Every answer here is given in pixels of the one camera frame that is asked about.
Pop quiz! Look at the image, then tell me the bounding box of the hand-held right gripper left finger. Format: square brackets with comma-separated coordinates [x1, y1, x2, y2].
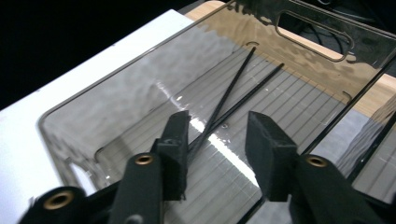
[108, 110, 191, 224]

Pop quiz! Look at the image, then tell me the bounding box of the black chopstick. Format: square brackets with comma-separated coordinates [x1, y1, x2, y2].
[188, 46, 257, 158]
[188, 63, 286, 153]

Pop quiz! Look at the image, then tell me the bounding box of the transparent grey plastic bin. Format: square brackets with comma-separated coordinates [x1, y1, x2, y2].
[36, 0, 396, 224]
[335, 92, 396, 204]

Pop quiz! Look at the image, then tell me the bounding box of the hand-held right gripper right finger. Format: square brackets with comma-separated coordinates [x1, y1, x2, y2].
[245, 111, 384, 224]

